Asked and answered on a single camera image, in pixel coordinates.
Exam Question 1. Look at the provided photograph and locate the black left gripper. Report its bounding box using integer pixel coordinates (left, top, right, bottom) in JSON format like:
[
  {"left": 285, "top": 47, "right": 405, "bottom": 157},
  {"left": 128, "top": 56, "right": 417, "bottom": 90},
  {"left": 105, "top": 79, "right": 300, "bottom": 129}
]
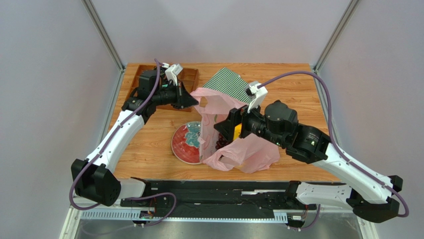
[{"left": 153, "top": 81, "right": 199, "bottom": 110}]

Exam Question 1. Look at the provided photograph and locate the pink plastic bag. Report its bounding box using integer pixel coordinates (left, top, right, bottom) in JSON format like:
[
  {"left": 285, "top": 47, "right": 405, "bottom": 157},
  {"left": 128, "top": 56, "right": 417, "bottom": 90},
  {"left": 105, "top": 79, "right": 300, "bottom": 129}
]
[{"left": 191, "top": 88, "right": 280, "bottom": 173}]

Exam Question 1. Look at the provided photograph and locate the yellow banana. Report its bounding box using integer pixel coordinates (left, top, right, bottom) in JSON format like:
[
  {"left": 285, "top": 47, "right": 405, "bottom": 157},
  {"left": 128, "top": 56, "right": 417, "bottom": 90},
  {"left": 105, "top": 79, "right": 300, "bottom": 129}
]
[{"left": 233, "top": 123, "right": 242, "bottom": 140}]

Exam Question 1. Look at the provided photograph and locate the purple grape bunch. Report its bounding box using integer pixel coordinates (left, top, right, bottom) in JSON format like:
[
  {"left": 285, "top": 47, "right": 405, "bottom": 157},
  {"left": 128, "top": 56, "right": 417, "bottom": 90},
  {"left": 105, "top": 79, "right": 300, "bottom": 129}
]
[{"left": 215, "top": 133, "right": 230, "bottom": 150}]

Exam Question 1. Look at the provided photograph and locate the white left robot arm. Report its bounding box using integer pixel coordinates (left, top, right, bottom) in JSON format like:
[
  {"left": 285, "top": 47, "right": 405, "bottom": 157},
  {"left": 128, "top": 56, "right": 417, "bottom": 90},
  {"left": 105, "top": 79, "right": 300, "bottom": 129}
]
[{"left": 70, "top": 63, "right": 199, "bottom": 206}]

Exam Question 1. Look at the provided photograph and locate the wooden compartment tray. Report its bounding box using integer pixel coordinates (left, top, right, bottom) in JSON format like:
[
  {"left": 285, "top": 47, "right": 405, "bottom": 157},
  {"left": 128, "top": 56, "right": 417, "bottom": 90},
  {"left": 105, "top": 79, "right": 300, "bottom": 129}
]
[{"left": 120, "top": 64, "right": 199, "bottom": 110}]

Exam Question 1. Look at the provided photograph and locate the patterned fruit plate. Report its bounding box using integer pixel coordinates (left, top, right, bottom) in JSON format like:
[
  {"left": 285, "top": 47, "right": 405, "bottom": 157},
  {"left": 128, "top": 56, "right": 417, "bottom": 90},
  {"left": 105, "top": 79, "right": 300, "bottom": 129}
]
[{"left": 171, "top": 121, "right": 201, "bottom": 165}]

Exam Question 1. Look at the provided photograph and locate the green striped cloth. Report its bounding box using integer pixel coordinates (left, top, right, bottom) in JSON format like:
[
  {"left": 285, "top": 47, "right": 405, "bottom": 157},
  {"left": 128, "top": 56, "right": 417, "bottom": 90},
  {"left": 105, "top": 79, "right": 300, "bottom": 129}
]
[{"left": 203, "top": 67, "right": 251, "bottom": 104}]

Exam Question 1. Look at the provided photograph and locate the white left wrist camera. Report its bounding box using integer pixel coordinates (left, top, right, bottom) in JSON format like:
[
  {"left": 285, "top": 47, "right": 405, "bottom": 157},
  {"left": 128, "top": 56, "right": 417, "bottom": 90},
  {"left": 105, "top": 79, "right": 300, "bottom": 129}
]
[{"left": 165, "top": 64, "right": 183, "bottom": 86}]

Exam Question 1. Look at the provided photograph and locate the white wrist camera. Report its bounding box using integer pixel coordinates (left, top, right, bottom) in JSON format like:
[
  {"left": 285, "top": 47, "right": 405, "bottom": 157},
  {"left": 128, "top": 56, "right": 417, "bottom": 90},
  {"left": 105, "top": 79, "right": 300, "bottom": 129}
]
[
  {"left": 165, "top": 64, "right": 183, "bottom": 86},
  {"left": 245, "top": 81, "right": 268, "bottom": 113}
]

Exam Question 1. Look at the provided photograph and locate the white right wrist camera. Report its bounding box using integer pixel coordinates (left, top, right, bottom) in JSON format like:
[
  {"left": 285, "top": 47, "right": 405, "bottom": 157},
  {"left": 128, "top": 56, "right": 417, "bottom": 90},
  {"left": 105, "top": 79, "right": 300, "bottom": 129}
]
[{"left": 245, "top": 81, "right": 268, "bottom": 113}]

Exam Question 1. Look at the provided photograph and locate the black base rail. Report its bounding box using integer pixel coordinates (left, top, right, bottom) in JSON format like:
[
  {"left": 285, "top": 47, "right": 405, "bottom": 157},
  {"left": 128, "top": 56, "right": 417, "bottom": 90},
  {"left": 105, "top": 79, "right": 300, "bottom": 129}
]
[{"left": 120, "top": 180, "right": 317, "bottom": 220}]

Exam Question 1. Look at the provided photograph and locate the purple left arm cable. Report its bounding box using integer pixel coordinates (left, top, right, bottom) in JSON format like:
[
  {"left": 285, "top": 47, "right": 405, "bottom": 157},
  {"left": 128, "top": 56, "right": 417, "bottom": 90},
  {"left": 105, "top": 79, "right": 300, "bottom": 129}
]
[{"left": 69, "top": 58, "right": 178, "bottom": 211}]

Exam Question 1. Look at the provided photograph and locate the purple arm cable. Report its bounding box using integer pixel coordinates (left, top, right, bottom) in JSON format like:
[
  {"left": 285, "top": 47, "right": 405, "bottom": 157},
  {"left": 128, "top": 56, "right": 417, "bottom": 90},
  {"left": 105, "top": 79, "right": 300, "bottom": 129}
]
[
  {"left": 69, "top": 58, "right": 178, "bottom": 211},
  {"left": 256, "top": 71, "right": 410, "bottom": 231}
]

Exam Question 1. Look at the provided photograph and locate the aluminium frame post left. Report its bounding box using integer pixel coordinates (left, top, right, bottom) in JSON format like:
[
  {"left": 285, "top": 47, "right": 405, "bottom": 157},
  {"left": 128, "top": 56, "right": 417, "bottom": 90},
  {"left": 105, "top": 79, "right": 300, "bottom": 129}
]
[{"left": 81, "top": 0, "right": 125, "bottom": 72}]

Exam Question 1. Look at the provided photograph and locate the aluminium frame post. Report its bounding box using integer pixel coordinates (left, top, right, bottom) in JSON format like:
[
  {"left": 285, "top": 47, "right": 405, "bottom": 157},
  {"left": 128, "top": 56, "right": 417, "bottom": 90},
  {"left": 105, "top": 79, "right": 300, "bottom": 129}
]
[
  {"left": 313, "top": 0, "right": 361, "bottom": 73},
  {"left": 81, "top": 0, "right": 125, "bottom": 72}
]

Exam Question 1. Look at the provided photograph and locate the aluminium frame post right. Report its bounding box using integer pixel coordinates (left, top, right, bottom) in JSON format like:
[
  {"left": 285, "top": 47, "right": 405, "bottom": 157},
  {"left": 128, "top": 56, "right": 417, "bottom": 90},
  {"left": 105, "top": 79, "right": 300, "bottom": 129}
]
[{"left": 313, "top": 0, "right": 361, "bottom": 73}]

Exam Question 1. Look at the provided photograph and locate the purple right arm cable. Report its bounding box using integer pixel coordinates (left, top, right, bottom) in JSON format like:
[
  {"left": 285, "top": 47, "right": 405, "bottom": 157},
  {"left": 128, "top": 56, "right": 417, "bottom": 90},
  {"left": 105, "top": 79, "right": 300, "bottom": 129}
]
[{"left": 256, "top": 71, "right": 410, "bottom": 231}]

